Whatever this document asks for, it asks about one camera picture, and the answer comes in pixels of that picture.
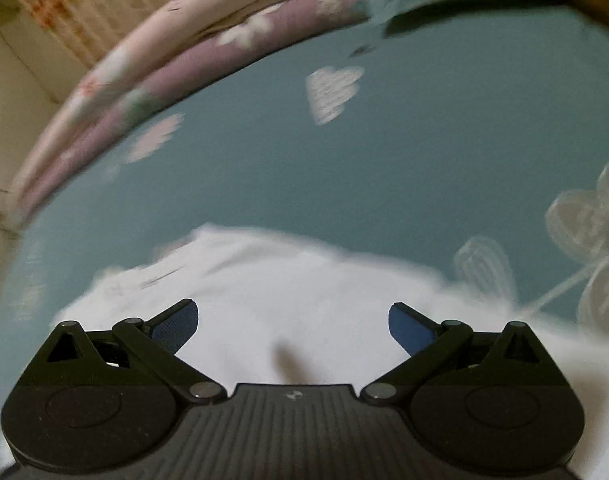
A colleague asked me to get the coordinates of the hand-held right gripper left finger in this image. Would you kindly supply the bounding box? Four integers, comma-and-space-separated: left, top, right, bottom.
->
14, 298, 228, 405

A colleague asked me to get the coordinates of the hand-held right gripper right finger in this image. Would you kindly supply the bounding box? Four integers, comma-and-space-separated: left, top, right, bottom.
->
359, 302, 570, 405

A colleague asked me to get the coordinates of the white printed shirt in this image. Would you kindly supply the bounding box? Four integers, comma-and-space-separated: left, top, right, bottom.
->
0, 225, 609, 480

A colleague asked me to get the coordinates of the teal floral bed sheet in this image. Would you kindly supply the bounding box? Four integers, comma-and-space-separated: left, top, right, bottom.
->
0, 5, 609, 411

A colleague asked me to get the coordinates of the purple floral quilt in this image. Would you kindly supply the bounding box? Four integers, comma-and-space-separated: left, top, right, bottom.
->
19, 0, 373, 221

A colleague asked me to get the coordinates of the beige orange patterned curtain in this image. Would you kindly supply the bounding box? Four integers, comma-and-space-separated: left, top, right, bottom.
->
0, 0, 245, 68

